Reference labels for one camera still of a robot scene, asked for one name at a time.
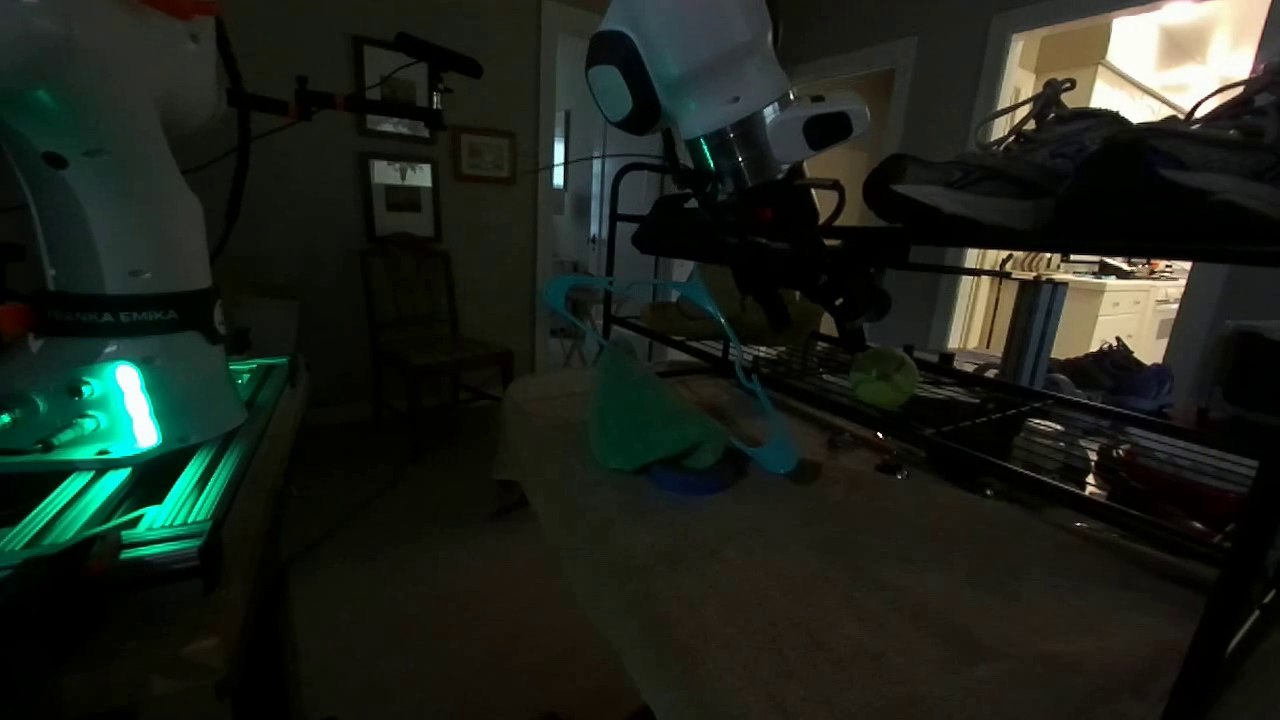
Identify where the blue plastic clothes hanger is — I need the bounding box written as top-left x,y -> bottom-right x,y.
538,265 -> 813,483

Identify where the small framed wall picture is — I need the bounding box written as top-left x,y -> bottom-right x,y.
447,123 -> 520,187

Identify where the beige table cloth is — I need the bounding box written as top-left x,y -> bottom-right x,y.
484,363 -> 1280,720

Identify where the black wire two-tier rack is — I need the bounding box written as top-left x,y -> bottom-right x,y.
596,155 -> 1280,720

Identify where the white panel door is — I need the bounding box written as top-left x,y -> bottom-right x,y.
538,0 -> 673,372

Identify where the dark sneaker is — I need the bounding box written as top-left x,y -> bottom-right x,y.
1053,77 -> 1280,224
860,148 -> 1072,232

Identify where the dark wooden chair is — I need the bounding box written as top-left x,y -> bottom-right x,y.
355,236 -> 520,419

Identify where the framed picture with white mat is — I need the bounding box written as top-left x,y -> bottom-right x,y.
362,152 -> 443,249

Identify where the black camera on stand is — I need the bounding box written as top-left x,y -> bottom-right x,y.
226,29 -> 493,135

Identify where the large framed wall picture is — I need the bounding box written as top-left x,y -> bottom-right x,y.
348,32 -> 447,146

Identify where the light green cloth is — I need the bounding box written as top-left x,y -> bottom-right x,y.
582,341 -> 733,476

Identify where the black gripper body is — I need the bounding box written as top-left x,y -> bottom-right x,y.
634,172 -> 897,336

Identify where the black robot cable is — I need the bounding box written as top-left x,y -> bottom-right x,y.
203,16 -> 262,278

